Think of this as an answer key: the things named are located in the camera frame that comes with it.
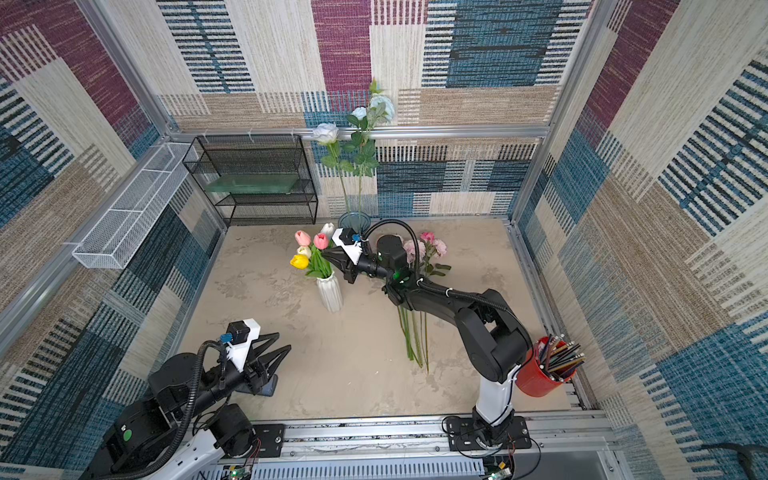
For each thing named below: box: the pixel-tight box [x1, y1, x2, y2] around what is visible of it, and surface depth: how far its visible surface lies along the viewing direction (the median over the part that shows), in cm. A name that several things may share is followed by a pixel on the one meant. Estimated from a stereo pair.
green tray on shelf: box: [205, 174, 299, 193], surface depth 107 cm
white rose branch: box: [316, 81, 395, 214], surface depth 86 cm
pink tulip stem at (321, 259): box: [313, 232, 333, 277], surface depth 77 cm
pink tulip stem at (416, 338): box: [411, 311, 423, 369], surface depth 91 cm
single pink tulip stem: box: [397, 306, 423, 368], surface depth 93 cm
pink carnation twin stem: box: [434, 239, 448, 259], surface depth 108 cm
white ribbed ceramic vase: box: [316, 271, 343, 313], surface depth 87 cm
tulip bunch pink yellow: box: [290, 222, 335, 278], surface depth 76 cm
